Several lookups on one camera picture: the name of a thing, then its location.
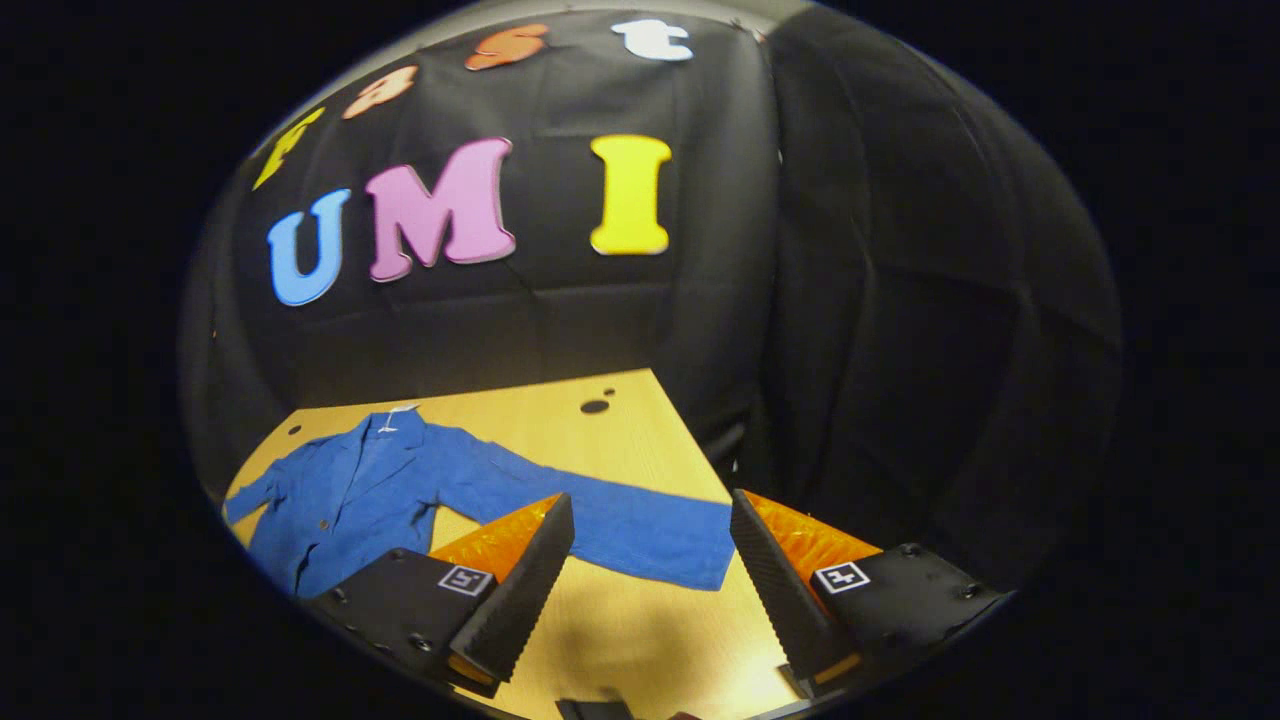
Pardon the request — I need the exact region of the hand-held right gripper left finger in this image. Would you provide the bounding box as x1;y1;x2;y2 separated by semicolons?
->
303;491;577;699

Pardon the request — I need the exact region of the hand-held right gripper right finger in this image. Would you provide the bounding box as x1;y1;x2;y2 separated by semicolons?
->
729;488;1009;699

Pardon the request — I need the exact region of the blue corduroy jacket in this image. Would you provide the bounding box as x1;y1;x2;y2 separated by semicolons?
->
222;403;736;599

